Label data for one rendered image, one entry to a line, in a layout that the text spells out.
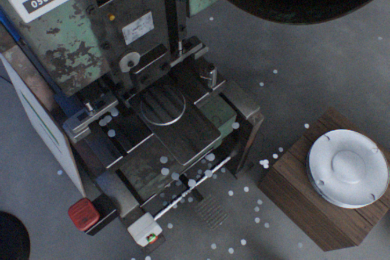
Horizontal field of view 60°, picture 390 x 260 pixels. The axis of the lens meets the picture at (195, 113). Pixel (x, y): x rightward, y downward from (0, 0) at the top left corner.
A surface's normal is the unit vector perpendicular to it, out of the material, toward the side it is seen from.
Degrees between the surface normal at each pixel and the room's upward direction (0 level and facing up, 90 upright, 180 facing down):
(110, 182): 0
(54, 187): 0
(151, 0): 90
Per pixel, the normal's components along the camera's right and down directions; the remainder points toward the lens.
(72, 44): 0.64, 0.69
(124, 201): 0.00, -0.43
